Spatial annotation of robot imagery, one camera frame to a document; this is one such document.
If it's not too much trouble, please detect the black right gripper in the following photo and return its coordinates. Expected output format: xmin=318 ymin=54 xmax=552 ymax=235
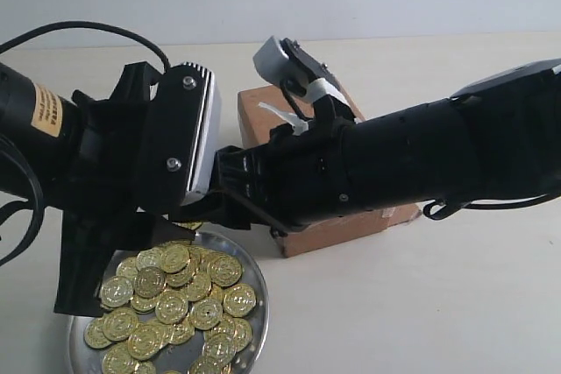
xmin=174 ymin=97 xmax=351 ymax=232

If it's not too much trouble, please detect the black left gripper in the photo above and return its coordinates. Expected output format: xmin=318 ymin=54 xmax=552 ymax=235
xmin=54 ymin=62 xmax=192 ymax=316

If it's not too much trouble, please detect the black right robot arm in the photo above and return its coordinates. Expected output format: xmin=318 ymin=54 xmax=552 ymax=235
xmin=170 ymin=59 xmax=560 ymax=233

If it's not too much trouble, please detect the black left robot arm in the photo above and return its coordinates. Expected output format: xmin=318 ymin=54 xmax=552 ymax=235
xmin=1 ymin=62 xmax=201 ymax=317

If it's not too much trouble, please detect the brown cardboard slotted box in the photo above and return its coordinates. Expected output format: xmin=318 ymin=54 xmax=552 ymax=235
xmin=238 ymin=86 xmax=422 ymax=258

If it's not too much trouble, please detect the gold coin left of pile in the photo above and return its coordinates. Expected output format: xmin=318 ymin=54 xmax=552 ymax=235
xmin=99 ymin=276 xmax=134 ymax=308

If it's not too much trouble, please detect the gold coin of pile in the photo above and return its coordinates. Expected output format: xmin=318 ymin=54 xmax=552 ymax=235
xmin=99 ymin=276 xmax=134 ymax=308
xmin=202 ymin=333 xmax=237 ymax=367
xmin=223 ymin=283 xmax=257 ymax=317
xmin=160 ymin=243 xmax=190 ymax=273

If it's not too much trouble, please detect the gold coin top of pile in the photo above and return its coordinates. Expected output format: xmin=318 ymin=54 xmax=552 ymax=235
xmin=160 ymin=243 xmax=190 ymax=273

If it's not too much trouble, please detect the gold coin on plate rim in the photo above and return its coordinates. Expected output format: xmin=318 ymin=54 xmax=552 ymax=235
xmin=174 ymin=222 xmax=203 ymax=231

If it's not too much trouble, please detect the gold coin lower left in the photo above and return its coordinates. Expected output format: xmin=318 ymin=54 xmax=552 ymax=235
xmin=102 ymin=307 xmax=138 ymax=342

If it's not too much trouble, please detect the gold coin pile centre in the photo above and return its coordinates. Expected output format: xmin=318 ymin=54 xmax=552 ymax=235
xmin=155 ymin=290 xmax=188 ymax=324

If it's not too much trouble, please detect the gold coin upper right pile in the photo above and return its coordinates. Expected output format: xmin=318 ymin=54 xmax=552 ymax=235
xmin=209 ymin=256 xmax=243 ymax=287

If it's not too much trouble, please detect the round silver metal plate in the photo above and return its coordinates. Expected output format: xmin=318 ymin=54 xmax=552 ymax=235
xmin=66 ymin=229 xmax=269 ymax=373

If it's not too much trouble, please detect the gold coin right of pile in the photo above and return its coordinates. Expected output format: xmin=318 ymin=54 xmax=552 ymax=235
xmin=223 ymin=283 xmax=257 ymax=317

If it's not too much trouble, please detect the gold coin with hole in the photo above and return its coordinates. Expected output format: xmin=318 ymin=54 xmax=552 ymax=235
xmin=189 ymin=297 xmax=223 ymax=330

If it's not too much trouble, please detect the gold coin bottom of pile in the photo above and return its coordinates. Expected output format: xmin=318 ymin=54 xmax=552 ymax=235
xmin=202 ymin=333 xmax=237 ymax=367

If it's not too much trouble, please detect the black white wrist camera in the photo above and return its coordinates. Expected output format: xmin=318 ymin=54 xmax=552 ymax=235
xmin=134 ymin=62 xmax=221 ymax=215

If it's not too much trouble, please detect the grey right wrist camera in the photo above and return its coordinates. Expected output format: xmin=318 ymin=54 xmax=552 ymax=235
xmin=252 ymin=36 xmax=349 ymax=106

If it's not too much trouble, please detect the black camera cable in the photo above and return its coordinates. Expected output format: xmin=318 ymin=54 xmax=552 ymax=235
xmin=0 ymin=21 xmax=172 ymax=75

